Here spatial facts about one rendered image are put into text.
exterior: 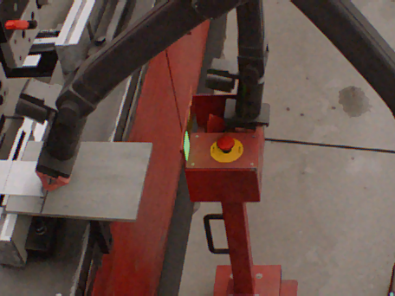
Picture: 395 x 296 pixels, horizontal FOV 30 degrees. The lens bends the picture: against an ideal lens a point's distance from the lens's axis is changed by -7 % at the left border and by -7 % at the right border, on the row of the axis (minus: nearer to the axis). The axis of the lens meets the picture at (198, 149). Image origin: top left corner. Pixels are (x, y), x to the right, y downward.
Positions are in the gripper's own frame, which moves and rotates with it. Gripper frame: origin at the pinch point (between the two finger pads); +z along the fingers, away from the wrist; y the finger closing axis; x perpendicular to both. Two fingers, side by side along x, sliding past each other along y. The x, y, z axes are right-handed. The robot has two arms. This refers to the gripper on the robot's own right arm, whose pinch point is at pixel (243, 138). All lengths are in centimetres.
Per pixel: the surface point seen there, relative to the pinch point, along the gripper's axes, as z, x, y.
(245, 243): 32.0, 6.6, -4.2
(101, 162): -23.4, 33.0, 26.6
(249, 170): -5.8, 15.0, -1.7
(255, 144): -7.0, 8.0, -2.3
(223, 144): -8.6, 10.7, 4.7
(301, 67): 65, -106, -23
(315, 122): 65, -76, -28
